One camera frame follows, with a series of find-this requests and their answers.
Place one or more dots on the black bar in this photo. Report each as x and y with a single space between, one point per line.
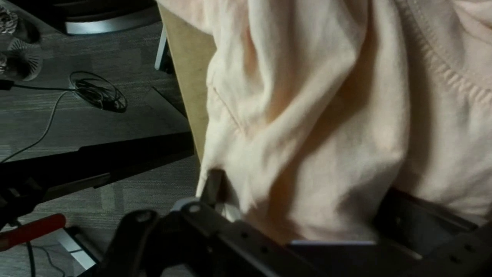
102 159

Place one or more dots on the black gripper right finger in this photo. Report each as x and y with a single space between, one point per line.
447 241

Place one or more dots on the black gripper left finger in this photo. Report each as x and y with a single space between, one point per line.
155 236

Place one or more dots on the peach shirt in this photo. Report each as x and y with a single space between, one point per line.
333 117

